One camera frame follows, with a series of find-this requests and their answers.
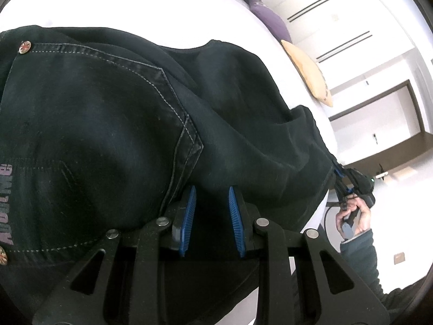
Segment purple pillow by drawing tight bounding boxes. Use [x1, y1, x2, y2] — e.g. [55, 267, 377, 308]
[248, 0, 293, 44]

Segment dark wooden wall niche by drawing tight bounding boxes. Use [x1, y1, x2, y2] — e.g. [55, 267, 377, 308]
[329, 79, 433, 173]

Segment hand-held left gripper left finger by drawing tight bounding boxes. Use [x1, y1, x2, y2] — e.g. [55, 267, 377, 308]
[32, 186, 197, 325]

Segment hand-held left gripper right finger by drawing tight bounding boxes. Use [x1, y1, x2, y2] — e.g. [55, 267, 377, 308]
[229, 186, 390, 325]

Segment person's right forearm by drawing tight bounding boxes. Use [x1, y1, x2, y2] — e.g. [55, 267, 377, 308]
[339, 228, 420, 312]

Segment tan pillow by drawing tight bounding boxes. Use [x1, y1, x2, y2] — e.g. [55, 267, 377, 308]
[281, 39, 334, 108]

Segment ceiling air vent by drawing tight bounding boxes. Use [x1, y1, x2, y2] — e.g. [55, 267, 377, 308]
[316, 31, 373, 62]
[287, 0, 337, 21]

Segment black denim pants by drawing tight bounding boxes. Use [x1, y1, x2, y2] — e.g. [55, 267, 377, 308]
[0, 25, 339, 325]

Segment person's right hand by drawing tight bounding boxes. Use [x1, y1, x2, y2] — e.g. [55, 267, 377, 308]
[336, 196, 373, 244]

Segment white bed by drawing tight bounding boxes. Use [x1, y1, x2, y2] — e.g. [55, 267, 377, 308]
[0, 0, 339, 325]

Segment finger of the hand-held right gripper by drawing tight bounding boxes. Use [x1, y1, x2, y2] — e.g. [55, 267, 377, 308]
[333, 161, 353, 197]

